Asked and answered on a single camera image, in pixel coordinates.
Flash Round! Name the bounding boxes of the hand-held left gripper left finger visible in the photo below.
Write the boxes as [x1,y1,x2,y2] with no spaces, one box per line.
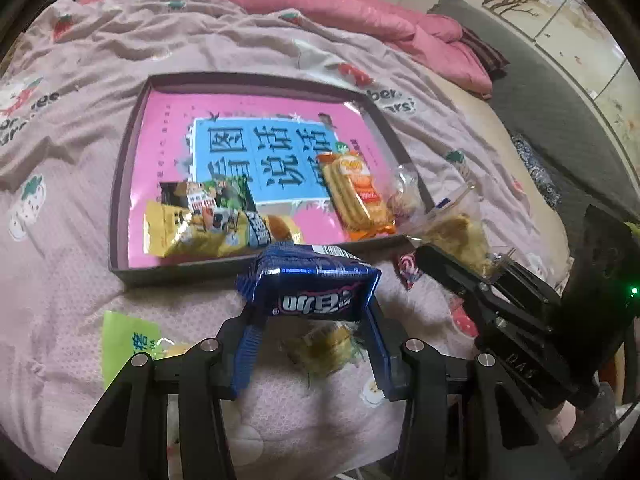
[57,305,267,480]

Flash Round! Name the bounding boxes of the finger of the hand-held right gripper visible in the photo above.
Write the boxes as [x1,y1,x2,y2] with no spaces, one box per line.
[492,255,561,311]
[415,243,501,333]

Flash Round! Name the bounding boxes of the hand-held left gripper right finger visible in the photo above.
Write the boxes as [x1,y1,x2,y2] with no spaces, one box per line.
[359,302,571,480]

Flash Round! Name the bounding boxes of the clear pastry packet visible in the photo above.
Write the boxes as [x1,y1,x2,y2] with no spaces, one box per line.
[405,185,506,278]

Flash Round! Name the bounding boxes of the red candy packet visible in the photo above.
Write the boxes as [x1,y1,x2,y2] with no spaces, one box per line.
[397,252,426,291]

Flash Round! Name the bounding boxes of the clear snack packet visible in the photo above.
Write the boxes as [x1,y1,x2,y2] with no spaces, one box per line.
[387,162,426,221]

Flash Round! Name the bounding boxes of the blue snack packet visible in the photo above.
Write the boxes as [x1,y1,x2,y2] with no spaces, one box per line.
[235,242,382,323]

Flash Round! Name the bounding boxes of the orange cracker packet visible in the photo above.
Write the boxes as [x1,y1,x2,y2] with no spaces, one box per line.
[317,152,398,241]

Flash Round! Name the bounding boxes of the yellow snack packet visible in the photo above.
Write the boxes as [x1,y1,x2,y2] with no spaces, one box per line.
[144,200,303,260]

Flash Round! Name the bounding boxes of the black green pea packet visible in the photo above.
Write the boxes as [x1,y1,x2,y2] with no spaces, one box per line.
[172,177,258,211]

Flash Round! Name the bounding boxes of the dark grey shallow box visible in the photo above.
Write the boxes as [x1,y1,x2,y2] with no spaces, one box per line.
[109,72,435,287]

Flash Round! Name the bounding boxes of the blue patterned cloth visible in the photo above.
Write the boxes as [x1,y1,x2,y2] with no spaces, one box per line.
[510,132,563,211]

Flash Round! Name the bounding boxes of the beige bed sheet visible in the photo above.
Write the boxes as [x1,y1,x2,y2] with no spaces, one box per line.
[440,80,571,261]

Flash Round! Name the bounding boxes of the grey padded headboard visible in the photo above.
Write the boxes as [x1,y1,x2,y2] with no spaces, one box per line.
[427,0,640,221]

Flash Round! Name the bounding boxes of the pink book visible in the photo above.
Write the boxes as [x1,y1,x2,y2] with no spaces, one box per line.
[127,91,401,268]

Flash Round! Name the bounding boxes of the dark striped pillow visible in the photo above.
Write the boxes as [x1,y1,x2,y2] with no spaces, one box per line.
[457,27,511,73]

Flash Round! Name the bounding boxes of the pink quilt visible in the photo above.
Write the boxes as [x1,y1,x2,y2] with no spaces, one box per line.
[80,0,493,98]

